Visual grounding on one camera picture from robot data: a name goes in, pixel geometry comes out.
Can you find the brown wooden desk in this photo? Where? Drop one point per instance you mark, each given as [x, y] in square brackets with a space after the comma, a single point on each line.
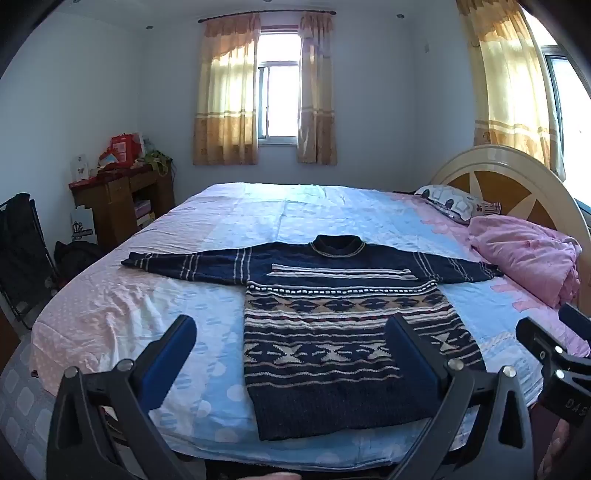
[115, 198]

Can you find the white paper bag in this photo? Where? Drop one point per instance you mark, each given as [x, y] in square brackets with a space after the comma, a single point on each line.
[84, 226]

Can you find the red gift box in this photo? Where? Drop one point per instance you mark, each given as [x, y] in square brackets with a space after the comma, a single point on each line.
[125, 147]

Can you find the pink quilt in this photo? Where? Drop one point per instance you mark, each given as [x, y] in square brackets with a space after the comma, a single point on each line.
[521, 254]

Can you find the bed with pastel dotted sheet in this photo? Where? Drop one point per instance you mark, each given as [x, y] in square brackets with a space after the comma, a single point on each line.
[323, 207]

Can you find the cream and orange headboard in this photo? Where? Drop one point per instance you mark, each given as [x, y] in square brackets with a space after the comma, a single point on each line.
[508, 180]

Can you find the large side window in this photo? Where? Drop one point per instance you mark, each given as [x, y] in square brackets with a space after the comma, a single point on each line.
[570, 115]

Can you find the small window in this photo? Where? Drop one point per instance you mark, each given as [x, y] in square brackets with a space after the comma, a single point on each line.
[279, 87]

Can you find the white patterned pillow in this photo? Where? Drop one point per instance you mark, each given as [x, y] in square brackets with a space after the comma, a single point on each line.
[450, 201]

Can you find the dark curtain rod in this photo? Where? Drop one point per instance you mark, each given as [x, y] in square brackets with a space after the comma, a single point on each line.
[277, 14]

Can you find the navy patterned knit sweater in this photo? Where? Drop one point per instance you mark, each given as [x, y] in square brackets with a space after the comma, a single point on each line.
[323, 323]

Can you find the black folding chair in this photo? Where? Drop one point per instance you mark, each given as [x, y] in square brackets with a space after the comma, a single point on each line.
[23, 249]

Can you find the black bag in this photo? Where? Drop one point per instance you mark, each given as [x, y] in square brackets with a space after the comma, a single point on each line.
[78, 261]

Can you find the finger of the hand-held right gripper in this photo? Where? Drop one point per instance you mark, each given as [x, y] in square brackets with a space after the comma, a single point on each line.
[540, 341]
[577, 321]

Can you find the person's right hand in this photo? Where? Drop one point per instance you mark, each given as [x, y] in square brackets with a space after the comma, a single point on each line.
[558, 450]

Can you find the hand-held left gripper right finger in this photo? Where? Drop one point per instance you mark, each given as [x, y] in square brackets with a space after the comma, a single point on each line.
[408, 355]

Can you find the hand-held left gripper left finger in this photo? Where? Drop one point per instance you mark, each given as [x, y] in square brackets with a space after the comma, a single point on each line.
[173, 350]

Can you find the large yellow orange curtain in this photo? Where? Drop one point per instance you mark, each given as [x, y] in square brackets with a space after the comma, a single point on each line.
[512, 83]

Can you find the white standing card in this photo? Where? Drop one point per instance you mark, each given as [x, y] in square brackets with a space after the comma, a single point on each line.
[81, 167]

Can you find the stack of books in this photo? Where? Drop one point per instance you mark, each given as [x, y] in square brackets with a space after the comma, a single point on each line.
[143, 212]

